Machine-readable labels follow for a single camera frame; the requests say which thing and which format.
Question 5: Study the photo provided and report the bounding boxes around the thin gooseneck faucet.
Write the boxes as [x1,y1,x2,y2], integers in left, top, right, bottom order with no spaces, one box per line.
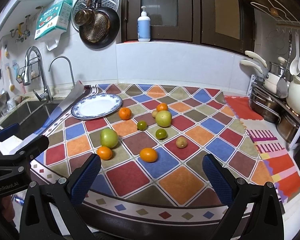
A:
[48,55,75,88]

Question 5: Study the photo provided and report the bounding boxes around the cream pot with handle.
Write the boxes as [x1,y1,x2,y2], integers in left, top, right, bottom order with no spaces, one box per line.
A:
[240,60,285,94]

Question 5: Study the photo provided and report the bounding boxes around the teal white cardboard box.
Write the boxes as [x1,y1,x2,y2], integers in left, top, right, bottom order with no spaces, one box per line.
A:
[34,0,72,41]

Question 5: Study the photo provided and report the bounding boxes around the blue white pump bottle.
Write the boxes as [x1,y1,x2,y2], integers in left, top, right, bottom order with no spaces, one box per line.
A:
[137,6,151,42]

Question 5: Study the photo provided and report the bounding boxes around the white ladle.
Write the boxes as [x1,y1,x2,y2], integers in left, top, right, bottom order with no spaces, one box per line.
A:
[289,31,300,76]

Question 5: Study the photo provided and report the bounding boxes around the wire sink caddy basket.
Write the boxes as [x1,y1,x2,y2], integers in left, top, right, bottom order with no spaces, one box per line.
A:
[15,57,40,84]

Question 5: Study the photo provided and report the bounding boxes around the blue white oval plate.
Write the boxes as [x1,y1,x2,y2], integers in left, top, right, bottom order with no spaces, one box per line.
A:
[71,94,122,120]

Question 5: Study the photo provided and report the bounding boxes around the small orange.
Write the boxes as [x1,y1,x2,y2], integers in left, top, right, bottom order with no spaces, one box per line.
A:
[97,146,113,160]
[139,147,158,163]

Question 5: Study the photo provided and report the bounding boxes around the colourful diamond pattern tablecloth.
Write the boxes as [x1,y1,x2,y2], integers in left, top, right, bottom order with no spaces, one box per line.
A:
[31,84,273,225]

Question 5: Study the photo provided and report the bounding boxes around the small steel pot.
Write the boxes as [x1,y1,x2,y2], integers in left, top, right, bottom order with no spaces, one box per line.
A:
[276,114,300,144]

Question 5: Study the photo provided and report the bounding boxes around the small copper saucepan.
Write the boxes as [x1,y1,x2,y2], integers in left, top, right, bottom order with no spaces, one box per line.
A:
[74,0,94,26]

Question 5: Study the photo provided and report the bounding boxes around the large yellow-green pomelo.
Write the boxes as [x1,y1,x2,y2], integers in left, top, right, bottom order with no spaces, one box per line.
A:
[155,111,172,127]

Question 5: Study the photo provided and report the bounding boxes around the brown kiwi front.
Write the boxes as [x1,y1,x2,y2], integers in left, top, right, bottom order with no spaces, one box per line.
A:
[175,136,188,148]

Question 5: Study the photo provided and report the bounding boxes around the steel slotted spatula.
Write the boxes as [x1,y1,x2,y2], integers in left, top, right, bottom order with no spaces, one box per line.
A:
[276,31,292,99]

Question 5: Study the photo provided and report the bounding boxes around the metal pot rack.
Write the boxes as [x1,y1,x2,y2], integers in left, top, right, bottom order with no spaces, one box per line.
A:
[247,75,300,150]

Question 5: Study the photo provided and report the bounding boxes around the steel kitchen sink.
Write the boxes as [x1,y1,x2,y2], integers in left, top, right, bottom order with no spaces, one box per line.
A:
[0,100,64,140]

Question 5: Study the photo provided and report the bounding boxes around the large steel pot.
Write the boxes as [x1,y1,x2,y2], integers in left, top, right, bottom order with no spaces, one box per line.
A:
[249,87,283,124]

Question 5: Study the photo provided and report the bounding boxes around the green apple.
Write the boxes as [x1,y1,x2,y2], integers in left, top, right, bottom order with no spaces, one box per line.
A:
[100,128,119,148]

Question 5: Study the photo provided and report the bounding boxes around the white ceramic jug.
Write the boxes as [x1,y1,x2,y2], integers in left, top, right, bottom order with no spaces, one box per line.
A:
[286,75,300,115]

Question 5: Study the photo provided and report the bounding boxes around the tall chrome kitchen faucet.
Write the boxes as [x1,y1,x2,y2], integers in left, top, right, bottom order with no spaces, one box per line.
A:
[23,46,53,102]

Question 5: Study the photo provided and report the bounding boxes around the dark wooden window frame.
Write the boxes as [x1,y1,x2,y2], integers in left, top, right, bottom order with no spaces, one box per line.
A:
[121,0,255,54]

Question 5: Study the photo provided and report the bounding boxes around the round steel steamer tray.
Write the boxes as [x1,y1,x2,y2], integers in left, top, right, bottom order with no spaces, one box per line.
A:
[71,0,120,32]

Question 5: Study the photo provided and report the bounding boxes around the cream pan handle upper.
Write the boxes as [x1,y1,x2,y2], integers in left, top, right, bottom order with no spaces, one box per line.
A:
[244,50,267,68]

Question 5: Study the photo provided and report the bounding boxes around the copper perforated strainer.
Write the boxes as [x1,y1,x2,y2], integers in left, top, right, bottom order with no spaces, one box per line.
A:
[79,12,109,43]

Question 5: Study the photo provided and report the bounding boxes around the small tan fruit behind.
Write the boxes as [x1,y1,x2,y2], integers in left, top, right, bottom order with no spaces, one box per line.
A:
[152,110,158,118]

